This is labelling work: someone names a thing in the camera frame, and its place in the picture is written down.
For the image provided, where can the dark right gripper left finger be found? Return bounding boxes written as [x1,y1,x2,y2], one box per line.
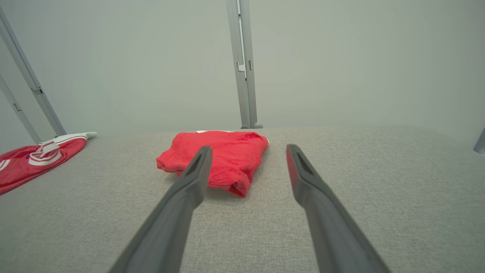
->
[108,146,213,273]

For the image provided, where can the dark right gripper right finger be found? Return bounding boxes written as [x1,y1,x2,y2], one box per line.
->
[286,144,391,273]

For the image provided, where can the red white jersey shirt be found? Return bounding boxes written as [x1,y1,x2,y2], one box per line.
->
[0,132,97,196]

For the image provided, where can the red white shorts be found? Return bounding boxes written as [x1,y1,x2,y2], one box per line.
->
[156,130,270,198]

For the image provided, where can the grey metal partition post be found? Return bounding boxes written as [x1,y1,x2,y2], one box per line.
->
[0,75,43,145]
[226,0,259,129]

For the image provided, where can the grey slanted frame bars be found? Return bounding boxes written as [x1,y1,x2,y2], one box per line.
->
[0,7,67,138]

